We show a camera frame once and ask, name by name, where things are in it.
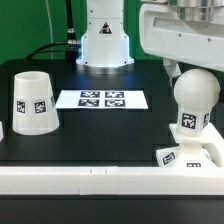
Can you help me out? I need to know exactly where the white fence bar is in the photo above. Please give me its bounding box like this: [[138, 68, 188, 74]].
[[0, 121, 4, 142], [203, 123, 224, 167], [0, 166, 224, 195]]

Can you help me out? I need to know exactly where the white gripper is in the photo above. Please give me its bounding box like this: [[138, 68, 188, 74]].
[[139, 1, 224, 85]]

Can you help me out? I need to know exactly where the white lamp bulb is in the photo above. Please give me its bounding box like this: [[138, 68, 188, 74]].
[[174, 69, 220, 137]]

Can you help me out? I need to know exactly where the black thick cable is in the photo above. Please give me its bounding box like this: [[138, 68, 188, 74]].
[[64, 0, 76, 44]]

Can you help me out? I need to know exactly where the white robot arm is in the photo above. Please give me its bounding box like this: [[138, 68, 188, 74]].
[[77, 0, 224, 79]]

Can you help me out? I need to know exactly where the white front fence bar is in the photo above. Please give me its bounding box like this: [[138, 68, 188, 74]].
[[0, 166, 224, 195]]

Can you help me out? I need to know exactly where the white thin cable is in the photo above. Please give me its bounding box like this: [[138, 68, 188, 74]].
[[45, 0, 54, 60]]

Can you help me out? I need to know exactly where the white lamp shade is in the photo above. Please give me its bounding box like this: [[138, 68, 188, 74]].
[[12, 71, 59, 135]]

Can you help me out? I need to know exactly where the black table cable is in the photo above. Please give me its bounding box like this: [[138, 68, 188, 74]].
[[25, 39, 82, 61]]

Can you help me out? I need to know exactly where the white left fence bar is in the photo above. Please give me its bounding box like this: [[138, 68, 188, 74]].
[[0, 121, 4, 142]]

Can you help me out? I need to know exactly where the white lamp base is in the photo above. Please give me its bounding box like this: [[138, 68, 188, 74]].
[[156, 123, 220, 168]]

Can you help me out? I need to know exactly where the white marker sheet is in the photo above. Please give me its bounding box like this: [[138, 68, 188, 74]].
[[56, 90, 148, 109]]

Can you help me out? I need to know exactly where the white right fence bar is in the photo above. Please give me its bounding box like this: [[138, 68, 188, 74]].
[[203, 123, 224, 167]]

